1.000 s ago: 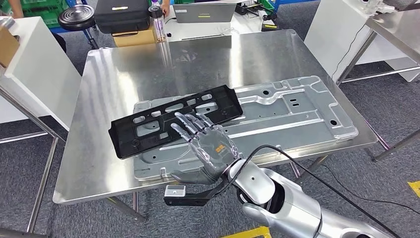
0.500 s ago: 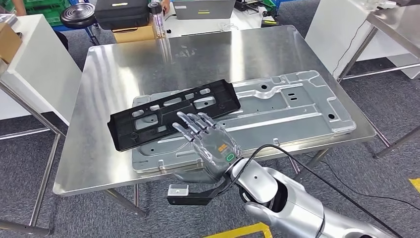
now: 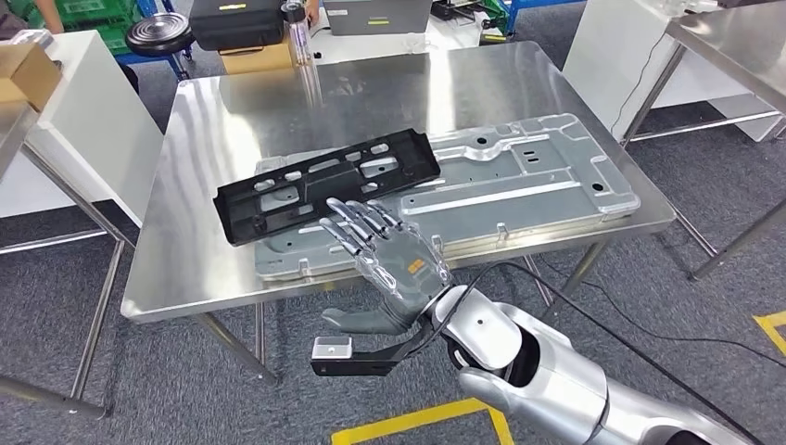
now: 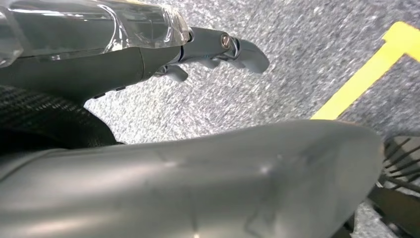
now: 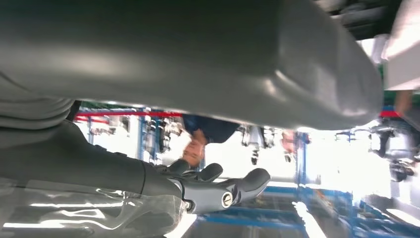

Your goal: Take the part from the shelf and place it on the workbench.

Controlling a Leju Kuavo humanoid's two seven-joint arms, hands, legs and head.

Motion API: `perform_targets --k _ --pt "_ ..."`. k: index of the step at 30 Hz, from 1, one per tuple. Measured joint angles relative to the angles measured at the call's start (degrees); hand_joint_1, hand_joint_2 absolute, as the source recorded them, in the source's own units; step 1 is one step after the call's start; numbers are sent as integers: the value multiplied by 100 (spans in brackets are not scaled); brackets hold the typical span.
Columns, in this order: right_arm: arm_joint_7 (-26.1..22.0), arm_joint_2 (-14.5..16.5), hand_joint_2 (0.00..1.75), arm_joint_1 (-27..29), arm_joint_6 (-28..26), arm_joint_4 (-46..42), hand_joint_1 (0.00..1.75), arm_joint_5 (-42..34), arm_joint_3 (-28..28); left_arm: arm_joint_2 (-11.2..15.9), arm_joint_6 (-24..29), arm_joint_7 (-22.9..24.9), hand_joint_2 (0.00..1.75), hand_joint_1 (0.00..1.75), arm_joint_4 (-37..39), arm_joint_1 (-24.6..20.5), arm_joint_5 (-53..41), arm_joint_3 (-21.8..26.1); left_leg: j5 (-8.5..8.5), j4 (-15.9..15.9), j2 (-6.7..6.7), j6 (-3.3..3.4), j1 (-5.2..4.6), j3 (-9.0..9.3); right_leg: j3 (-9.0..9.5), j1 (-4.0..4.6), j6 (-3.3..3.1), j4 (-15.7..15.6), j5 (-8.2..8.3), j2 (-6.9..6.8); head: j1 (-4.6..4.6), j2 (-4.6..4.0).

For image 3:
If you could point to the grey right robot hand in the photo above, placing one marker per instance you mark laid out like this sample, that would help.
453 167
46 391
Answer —
405 270

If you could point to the black plastic frame part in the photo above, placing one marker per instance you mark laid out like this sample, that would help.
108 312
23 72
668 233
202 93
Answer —
331 178

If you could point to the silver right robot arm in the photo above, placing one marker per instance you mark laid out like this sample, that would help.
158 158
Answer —
552 381

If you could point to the stainless steel workbench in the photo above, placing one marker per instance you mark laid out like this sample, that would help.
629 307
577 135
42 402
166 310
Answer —
245 110

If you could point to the stamped grey metal panel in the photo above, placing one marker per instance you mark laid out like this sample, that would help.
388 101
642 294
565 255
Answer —
522 184

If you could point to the yellow floor tape square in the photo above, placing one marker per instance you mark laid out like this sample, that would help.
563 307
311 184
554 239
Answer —
417 417

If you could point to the white desk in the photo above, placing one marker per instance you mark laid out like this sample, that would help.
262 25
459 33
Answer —
368 49

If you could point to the black box yellow label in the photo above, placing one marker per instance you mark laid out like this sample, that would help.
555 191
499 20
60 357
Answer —
492 38

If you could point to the grey laptop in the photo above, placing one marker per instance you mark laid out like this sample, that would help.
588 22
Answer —
377 15

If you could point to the clear purple water bottle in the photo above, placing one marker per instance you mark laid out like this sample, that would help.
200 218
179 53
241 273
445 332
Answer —
298 37

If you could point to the flat brown cardboard box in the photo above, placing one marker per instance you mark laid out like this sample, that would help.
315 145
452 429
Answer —
252 61

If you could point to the black device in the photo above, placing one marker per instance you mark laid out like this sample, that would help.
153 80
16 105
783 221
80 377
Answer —
454 9

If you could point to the green plastic crate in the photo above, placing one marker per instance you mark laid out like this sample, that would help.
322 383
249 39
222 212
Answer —
496 15
98 18

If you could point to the person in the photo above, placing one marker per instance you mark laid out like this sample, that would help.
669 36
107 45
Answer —
49 15
313 12

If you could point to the white cabinet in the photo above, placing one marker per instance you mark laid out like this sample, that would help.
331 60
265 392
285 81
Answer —
602 61
104 135

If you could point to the black hard case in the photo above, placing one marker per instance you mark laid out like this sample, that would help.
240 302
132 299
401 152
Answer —
236 24

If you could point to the black round stool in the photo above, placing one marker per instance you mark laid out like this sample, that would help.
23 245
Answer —
159 34

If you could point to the stainless steel table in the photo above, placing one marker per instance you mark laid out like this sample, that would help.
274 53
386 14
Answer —
12 129
737 43

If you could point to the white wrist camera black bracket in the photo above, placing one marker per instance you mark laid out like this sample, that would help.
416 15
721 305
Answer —
344 365

